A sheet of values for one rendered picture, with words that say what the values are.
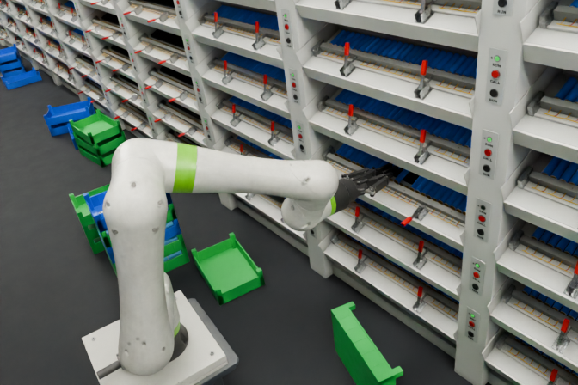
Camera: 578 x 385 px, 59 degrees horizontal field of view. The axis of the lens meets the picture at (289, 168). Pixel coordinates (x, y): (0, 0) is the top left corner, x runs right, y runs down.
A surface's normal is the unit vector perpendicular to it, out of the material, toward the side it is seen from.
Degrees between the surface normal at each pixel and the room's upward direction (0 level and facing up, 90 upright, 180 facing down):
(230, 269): 0
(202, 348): 3
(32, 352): 0
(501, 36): 90
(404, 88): 23
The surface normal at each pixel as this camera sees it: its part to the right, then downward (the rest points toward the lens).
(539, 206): -0.40, -0.62
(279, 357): -0.12, -0.85
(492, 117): -0.77, 0.41
